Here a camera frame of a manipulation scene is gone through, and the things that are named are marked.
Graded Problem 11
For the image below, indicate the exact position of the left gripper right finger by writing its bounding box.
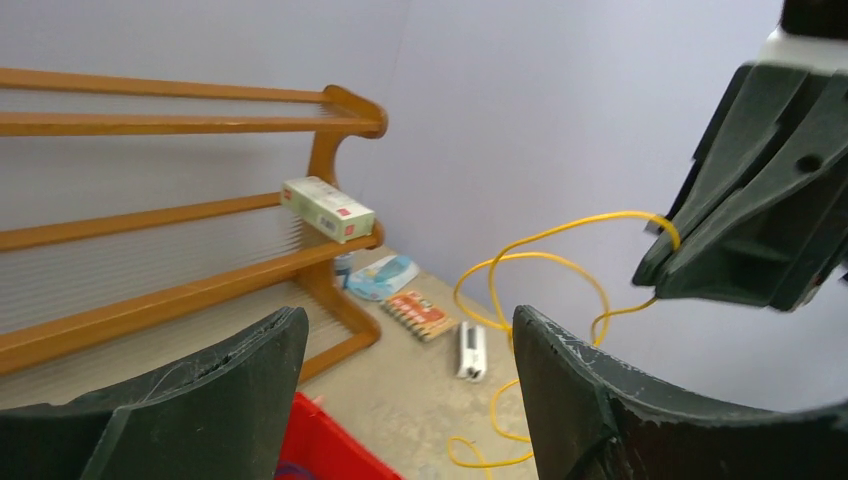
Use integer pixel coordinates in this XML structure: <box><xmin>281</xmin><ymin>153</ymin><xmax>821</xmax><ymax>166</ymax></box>
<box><xmin>513</xmin><ymin>305</ymin><xmax>847</xmax><ymax>479</ymax></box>

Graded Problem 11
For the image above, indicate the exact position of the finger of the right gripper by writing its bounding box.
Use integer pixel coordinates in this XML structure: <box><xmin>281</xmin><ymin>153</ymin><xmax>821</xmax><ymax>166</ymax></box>
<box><xmin>632</xmin><ymin>63</ymin><xmax>847</xmax><ymax>312</ymax></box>

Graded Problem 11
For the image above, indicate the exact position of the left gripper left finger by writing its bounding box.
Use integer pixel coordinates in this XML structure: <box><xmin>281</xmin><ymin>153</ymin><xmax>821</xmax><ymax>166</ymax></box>
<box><xmin>1</xmin><ymin>307</ymin><xmax>309</xmax><ymax>479</ymax></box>

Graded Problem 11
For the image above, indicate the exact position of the red plastic bin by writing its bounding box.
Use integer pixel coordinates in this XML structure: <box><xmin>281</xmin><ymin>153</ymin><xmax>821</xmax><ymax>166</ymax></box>
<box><xmin>275</xmin><ymin>392</ymin><xmax>401</xmax><ymax>480</ymax></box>

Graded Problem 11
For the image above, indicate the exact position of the orange cable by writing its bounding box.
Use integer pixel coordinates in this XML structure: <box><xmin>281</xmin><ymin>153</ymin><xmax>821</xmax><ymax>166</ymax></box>
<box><xmin>447</xmin><ymin>210</ymin><xmax>682</xmax><ymax>480</ymax></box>

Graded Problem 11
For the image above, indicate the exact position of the white usb charger block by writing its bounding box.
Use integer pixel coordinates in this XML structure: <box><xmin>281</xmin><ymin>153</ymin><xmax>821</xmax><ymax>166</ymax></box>
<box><xmin>456</xmin><ymin>321</ymin><xmax>488</xmax><ymax>383</ymax></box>

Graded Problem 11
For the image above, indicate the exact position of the orange snack packet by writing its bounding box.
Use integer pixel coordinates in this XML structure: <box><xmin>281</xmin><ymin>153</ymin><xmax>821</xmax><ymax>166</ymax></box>
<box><xmin>381</xmin><ymin>290</ymin><xmax>458</xmax><ymax>343</ymax></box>

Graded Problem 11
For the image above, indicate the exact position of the wooden two-tier shelf rack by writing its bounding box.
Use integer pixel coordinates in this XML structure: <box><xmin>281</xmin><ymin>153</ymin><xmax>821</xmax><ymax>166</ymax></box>
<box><xmin>1</xmin><ymin>68</ymin><xmax>388</xmax><ymax>380</ymax></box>

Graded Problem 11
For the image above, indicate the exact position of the white red carton box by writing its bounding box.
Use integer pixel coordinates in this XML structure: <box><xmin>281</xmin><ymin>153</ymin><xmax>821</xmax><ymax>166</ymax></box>
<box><xmin>280</xmin><ymin>176</ymin><xmax>375</xmax><ymax>244</ymax></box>

